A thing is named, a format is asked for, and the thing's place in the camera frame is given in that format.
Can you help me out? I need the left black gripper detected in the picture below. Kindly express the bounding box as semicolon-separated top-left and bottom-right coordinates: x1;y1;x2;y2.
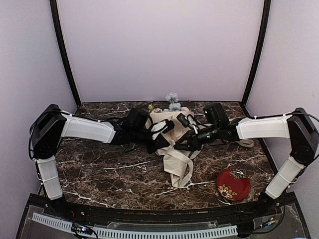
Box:
131;128;170;154

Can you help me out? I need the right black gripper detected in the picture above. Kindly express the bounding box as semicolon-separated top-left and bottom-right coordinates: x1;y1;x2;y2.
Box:
174;123;220;151

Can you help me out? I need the beige wrapping paper sheet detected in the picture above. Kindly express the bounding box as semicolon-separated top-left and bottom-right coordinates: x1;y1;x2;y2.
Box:
150;107;200;188

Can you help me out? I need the white printed ribbon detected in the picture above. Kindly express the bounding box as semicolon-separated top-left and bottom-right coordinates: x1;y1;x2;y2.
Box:
156;139;203;188

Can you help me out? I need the blue fake flower stem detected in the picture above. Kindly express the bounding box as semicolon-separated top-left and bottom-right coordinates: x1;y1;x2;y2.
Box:
165;92;181;112

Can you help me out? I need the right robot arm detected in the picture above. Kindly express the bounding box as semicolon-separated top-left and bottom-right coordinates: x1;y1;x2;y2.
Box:
174;103;319;216

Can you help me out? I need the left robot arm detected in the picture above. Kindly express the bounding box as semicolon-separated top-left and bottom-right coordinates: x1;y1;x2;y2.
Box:
29;104;166;217

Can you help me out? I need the red floral plate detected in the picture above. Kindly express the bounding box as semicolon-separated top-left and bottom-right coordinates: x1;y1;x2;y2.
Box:
216;168;251;201

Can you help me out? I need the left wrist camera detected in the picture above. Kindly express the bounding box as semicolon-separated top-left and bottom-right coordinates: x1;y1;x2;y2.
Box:
151;119;175;140

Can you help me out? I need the black front table rail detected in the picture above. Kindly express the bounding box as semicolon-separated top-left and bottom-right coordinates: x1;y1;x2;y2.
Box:
29;194;297;226

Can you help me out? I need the white slotted cable duct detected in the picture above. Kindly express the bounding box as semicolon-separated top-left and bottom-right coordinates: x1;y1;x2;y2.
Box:
31;213;238;239

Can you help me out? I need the left black frame post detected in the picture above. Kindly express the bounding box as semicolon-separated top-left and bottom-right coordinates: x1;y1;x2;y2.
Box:
49;0;82;107

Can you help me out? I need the black frame post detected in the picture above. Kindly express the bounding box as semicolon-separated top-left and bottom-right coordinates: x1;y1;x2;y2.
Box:
241;0;271;108
49;0;82;107

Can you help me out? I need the right black frame post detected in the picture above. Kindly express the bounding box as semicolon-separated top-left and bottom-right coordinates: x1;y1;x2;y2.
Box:
241;0;271;108

